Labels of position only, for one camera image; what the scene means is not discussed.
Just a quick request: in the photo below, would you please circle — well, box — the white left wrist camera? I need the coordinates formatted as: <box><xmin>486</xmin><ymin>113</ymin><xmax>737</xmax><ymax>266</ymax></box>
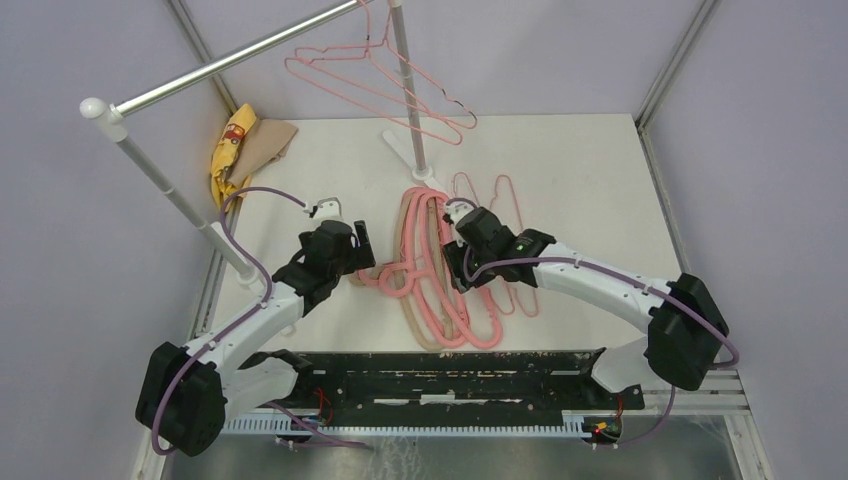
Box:
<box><xmin>305</xmin><ymin>197</ymin><xmax>344</xmax><ymax>224</ymax></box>

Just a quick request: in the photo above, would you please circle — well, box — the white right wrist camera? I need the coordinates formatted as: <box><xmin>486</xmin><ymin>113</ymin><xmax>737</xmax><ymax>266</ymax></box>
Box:
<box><xmin>444</xmin><ymin>202</ymin><xmax>474</xmax><ymax>224</ymax></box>

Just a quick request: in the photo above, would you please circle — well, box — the silver horizontal rack rail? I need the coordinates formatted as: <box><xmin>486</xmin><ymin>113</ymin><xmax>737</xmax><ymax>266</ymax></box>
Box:
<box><xmin>113</xmin><ymin>1</ymin><xmax>362</xmax><ymax>118</ymax></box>

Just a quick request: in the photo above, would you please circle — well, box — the grey right rack post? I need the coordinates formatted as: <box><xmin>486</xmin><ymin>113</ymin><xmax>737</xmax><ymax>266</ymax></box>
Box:
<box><xmin>389</xmin><ymin>0</ymin><xmax>431</xmax><ymax>171</ymax></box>

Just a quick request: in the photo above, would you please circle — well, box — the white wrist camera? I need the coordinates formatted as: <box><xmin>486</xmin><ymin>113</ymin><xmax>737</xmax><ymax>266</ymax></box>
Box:
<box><xmin>444</xmin><ymin>202</ymin><xmax>474</xmax><ymax>224</ymax></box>
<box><xmin>305</xmin><ymin>197</ymin><xmax>344</xmax><ymax>224</ymax></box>

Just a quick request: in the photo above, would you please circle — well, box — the white left rack post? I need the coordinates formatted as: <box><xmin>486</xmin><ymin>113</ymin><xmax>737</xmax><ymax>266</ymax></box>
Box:
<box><xmin>79</xmin><ymin>97</ymin><xmax>265</xmax><ymax>295</ymax></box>

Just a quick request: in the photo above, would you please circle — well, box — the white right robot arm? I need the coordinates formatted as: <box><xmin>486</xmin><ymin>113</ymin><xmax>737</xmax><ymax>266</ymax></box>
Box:
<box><xmin>442</xmin><ymin>198</ymin><xmax>738</xmax><ymax>408</ymax></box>

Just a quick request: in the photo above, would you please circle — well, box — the yellow patterned cloth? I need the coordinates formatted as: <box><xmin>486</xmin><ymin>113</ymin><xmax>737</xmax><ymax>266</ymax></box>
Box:
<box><xmin>210</xmin><ymin>104</ymin><xmax>258</xmax><ymax>210</ymax></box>

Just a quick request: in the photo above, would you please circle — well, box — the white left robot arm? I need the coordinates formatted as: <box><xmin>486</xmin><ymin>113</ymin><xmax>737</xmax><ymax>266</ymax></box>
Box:
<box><xmin>134</xmin><ymin>220</ymin><xmax>375</xmax><ymax>456</ymax></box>

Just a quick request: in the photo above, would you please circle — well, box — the beige cloth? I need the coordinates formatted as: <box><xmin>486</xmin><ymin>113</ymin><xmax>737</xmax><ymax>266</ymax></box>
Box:
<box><xmin>227</xmin><ymin>119</ymin><xmax>298</xmax><ymax>188</ymax></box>

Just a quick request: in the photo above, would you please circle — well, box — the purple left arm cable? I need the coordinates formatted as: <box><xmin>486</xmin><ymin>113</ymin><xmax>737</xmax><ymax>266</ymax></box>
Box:
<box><xmin>150</xmin><ymin>186</ymin><xmax>313</xmax><ymax>457</ymax></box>

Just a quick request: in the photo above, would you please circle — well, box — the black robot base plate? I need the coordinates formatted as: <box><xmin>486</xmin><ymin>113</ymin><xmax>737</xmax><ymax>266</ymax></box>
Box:
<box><xmin>277</xmin><ymin>351</ymin><xmax>645</xmax><ymax>428</ymax></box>

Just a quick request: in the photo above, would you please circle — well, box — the white slotted cable duct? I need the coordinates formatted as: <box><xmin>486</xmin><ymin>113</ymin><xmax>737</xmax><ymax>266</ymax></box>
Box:
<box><xmin>222</xmin><ymin>409</ymin><xmax>591</xmax><ymax>440</ymax></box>

